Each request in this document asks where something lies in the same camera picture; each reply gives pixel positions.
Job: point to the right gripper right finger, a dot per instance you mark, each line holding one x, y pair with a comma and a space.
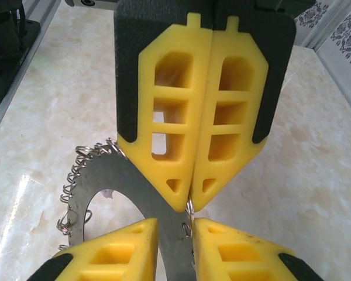
237, 260

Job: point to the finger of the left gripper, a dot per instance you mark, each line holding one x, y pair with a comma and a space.
146, 117
237, 146

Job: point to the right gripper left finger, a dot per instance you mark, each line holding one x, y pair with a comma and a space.
120, 257

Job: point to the grey metal keyring disc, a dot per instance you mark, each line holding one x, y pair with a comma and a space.
120, 175

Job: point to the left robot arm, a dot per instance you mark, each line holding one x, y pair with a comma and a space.
3, 26

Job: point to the aluminium corner post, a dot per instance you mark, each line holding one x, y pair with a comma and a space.
324, 24

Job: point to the aluminium mounting rail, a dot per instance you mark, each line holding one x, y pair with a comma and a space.
38, 32

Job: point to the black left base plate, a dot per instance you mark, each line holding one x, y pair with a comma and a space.
6, 64

